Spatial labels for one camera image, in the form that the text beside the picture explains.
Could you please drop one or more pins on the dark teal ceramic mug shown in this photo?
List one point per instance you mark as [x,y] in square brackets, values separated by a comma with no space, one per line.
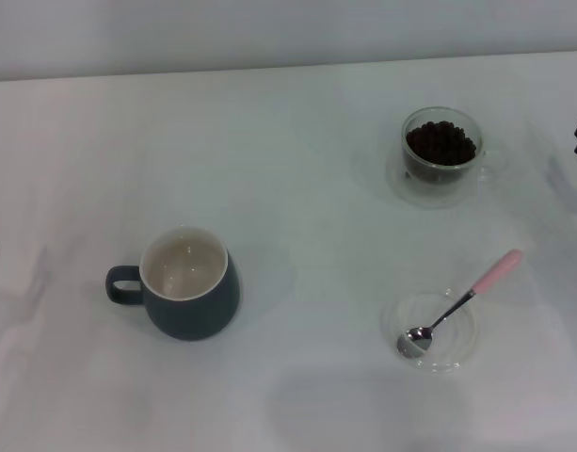
[194,315]

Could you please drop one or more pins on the clear double-wall glass cup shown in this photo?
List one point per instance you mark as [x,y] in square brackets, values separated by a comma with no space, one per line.
[478,141]

